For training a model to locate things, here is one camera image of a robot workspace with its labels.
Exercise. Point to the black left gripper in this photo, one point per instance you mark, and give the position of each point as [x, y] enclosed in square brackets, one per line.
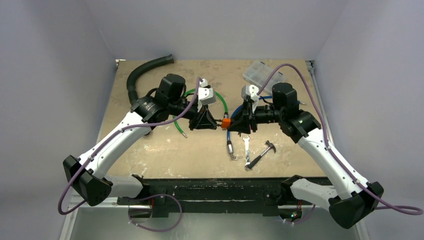
[202, 120]

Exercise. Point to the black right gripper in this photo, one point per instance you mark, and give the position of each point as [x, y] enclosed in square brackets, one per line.
[249, 117]

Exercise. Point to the orange black padlock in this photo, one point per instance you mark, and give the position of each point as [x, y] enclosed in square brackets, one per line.
[225, 123]

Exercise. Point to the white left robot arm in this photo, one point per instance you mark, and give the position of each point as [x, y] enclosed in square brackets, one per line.
[88, 173]

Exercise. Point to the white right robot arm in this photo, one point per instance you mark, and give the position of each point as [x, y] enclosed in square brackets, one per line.
[349, 199]

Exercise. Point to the silver open-end wrench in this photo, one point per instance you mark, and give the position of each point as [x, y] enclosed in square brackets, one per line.
[246, 140]

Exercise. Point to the clear plastic screw box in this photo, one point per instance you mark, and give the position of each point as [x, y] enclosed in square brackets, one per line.
[258, 72]

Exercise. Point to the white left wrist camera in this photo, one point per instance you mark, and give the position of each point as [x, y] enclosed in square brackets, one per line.
[205, 94]

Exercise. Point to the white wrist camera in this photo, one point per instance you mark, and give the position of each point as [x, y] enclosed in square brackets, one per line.
[205, 94]
[250, 93]

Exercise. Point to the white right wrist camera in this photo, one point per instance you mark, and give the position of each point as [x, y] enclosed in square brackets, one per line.
[250, 93]

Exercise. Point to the green cable lock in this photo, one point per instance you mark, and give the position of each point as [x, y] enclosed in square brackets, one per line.
[190, 92]

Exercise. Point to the blue cable lock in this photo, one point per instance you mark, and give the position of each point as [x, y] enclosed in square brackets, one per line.
[229, 144]

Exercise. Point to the small black handle hammer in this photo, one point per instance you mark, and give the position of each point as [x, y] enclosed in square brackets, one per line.
[251, 164]

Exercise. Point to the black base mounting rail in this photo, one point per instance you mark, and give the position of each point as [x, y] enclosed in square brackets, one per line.
[252, 195]

